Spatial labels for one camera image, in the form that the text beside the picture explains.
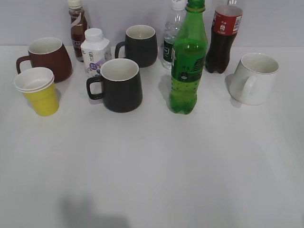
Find black mug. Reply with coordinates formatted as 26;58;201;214
114;25;158;68
86;58;143;113

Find white ceramic mug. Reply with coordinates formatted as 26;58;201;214
228;53;279;106

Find green soda bottle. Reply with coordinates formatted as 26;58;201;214
169;0;208;114

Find white milk carton bottle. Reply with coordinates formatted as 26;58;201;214
81;28;112;77

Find front black mug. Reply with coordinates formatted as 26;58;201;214
86;58;143;113

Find cola bottle red label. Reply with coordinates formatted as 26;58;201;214
205;0;243;74

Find brown ceramic mug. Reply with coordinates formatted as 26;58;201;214
16;38;73;83

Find rear black mug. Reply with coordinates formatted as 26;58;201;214
114;25;158;68

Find clear water bottle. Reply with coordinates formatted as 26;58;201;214
162;0;186;70

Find brown coffee drink bottle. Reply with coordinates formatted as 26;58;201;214
68;0;89;62

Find yellow paper cup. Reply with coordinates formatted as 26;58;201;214
14;67;59;116

